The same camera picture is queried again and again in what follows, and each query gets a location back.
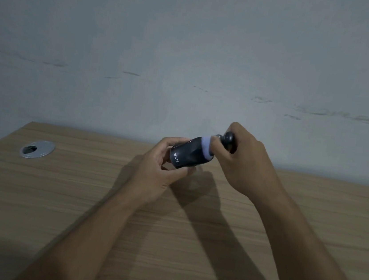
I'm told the person's right hand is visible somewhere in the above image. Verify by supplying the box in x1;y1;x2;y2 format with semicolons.
204;119;290;211

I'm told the person's left hand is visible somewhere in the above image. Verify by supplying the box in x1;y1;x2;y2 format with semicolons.
123;131;201;217

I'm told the black bottle cap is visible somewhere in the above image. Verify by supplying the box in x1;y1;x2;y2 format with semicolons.
221;131;240;154

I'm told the black bottle with white neck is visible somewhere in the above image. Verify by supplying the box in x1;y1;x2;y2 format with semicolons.
169;132;222;175

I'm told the person's right forearm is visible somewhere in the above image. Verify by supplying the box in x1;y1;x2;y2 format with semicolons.
244;184;369;280

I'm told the person's left forearm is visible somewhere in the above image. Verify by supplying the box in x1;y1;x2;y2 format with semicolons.
13;177;161;280

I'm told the silver desk cable grommet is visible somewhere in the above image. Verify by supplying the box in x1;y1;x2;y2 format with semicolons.
19;138;56;162

